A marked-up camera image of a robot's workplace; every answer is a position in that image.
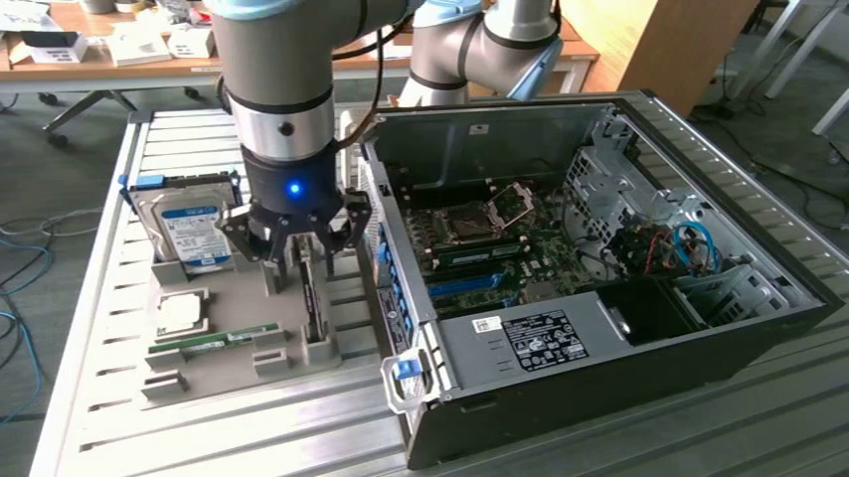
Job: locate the flat cardboard box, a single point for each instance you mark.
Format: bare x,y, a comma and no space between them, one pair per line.
16,52

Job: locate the blue card retainer strip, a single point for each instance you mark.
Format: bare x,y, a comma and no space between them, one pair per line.
379,248

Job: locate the grey parts rack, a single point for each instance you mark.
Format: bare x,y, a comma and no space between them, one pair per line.
232,377

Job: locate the slanted metal disk bay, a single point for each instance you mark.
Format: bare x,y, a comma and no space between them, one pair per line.
729,298

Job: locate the perforated metal disk bay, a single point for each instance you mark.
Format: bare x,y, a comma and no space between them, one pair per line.
597,199

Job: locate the tape roll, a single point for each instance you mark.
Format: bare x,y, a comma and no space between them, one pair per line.
127,6

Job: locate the blue expansion slot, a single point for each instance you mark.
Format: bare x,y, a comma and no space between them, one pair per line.
465,285

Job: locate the green RAM stick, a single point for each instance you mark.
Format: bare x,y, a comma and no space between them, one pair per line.
255,328
199,343
478,254

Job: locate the blue-labelled hard drive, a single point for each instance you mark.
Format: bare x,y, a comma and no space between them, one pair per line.
188,228

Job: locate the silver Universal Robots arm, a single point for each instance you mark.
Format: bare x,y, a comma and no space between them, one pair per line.
278,74

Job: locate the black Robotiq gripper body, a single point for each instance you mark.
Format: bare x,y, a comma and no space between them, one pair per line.
291,184

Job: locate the white printed papers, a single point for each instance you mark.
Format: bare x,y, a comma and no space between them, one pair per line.
27,20

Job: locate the white labelled box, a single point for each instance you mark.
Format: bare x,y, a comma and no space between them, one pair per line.
188,45

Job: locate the wooden cabinet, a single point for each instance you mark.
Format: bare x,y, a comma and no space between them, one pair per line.
664,49

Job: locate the white box black lid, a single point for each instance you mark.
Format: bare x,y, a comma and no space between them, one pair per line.
60,53

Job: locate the silver CPU chip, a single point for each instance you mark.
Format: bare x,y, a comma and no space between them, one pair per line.
179,313

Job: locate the metal CPU socket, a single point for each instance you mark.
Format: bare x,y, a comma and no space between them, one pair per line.
467,223

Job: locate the grey power supply unit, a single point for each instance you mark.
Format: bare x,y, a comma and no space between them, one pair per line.
478,358

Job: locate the blue case latch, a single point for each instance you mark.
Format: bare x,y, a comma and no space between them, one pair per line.
406,370

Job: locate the wooden top desk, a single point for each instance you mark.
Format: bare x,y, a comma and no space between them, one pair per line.
132,72

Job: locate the black open PC case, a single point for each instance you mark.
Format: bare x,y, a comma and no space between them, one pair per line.
597,407

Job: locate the open metal socket cover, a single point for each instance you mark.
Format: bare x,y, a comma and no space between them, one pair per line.
501,192

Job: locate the grey finned chipset heatsink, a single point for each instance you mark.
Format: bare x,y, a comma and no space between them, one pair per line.
543,293

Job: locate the grey cup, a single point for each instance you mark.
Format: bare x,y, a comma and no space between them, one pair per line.
98,6

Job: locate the white table leg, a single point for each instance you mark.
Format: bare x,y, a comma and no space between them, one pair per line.
829,119

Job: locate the open white box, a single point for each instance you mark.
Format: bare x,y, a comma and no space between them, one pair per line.
136,54

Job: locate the green Dell motherboard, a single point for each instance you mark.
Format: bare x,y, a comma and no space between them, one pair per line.
550,263

